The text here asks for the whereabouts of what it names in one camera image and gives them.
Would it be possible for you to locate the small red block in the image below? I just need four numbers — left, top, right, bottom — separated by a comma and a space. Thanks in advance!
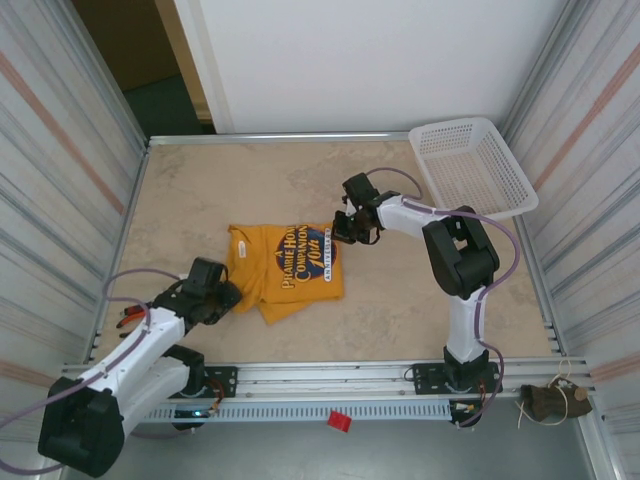
327, 409, 353, 434

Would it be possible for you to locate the white plastic basket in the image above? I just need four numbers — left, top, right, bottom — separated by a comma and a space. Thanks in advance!
408, 117, 540, 222

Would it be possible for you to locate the aluminium mounting rail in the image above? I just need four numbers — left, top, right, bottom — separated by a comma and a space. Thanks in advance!
59, 357, 596, 402

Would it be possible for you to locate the beige door frame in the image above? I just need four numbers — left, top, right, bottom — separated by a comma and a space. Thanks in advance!
153, 0, 217, 122

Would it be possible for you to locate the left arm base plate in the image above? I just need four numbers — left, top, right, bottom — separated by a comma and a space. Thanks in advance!
189, 366, 239, 399

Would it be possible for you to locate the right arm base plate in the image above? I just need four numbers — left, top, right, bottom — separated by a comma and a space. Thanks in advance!
404, 362, 502, 397

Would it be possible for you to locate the aluminium table edge frame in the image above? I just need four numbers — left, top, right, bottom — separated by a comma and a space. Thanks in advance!
146, 130, 416, 147

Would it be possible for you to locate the white slotted cable duct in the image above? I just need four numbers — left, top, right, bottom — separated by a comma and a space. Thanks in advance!
143, 402, 454, 424

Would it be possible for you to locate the yellow t-shirt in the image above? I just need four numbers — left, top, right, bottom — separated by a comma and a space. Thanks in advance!
227, 222, 346, 327

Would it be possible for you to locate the brown pouch with string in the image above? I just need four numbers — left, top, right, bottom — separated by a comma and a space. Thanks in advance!
517, 373, 594, 427

